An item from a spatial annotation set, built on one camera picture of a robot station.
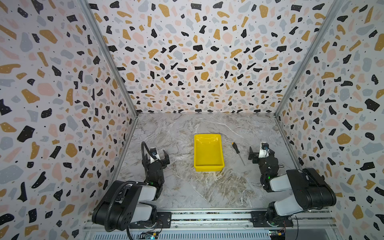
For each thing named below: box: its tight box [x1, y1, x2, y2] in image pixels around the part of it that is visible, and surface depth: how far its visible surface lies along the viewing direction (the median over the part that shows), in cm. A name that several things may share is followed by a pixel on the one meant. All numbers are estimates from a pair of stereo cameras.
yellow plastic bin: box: [193, 133, 225, 172], surface depth 96 cm
